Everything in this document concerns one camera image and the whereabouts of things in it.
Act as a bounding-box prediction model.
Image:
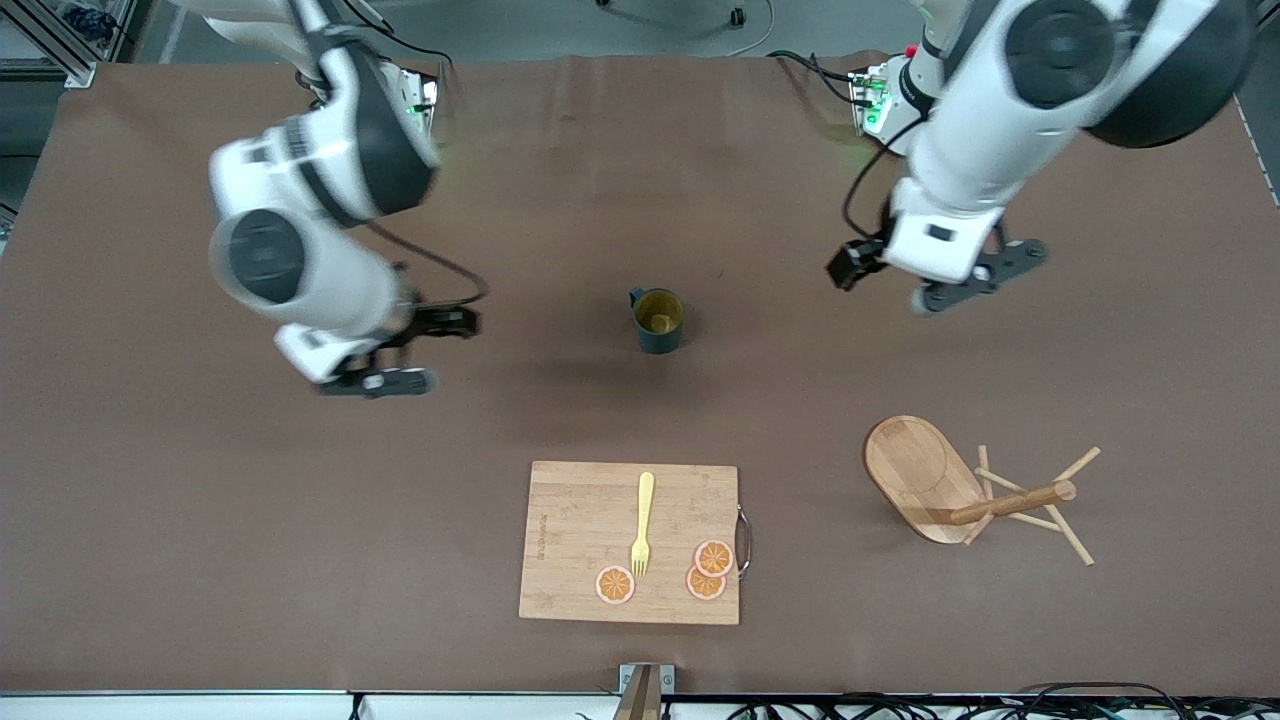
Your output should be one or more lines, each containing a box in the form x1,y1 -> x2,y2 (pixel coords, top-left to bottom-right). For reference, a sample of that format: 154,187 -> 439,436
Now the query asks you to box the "teal ribbed mug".
628,287 -> 687,355

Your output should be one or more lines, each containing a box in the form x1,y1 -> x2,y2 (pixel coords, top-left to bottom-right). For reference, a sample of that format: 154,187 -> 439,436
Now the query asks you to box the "wooden mug tree rack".
864,415 -> 1102,567

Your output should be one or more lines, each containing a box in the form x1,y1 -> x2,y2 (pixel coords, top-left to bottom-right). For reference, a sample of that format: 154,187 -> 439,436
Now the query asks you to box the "bamboo cutting board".
518,460 -> 741,627

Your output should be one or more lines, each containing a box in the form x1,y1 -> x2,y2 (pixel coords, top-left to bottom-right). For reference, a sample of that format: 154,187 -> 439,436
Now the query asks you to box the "yellow plastic fork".
630,471 -> 657,579

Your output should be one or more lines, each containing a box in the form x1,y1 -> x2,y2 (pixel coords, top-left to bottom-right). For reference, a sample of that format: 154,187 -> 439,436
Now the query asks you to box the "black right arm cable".
300,0 -> 491,311

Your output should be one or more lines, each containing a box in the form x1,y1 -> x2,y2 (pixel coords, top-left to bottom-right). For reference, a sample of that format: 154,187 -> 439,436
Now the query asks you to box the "black base power cable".
768,48 -> 863,109

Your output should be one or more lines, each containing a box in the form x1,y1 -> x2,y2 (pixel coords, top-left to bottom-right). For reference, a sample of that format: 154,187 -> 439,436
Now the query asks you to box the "white floor cable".
725,0 -> 777,58

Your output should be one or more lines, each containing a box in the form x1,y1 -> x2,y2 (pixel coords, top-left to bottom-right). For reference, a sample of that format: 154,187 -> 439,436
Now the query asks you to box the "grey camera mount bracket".
618,663 -> 675,720

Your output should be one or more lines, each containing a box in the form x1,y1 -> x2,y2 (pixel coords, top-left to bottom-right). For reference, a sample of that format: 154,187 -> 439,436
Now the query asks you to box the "black looped cable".
1015,682 -> 1193,720

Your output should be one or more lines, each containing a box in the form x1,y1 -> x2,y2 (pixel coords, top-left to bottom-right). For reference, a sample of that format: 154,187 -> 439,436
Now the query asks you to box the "aluminium frame with blue cables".
0,0 -> 136,89

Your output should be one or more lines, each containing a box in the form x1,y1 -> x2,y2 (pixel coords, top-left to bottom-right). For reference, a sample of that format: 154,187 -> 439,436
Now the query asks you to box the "black cable tangle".
730,698 -> 1011,720

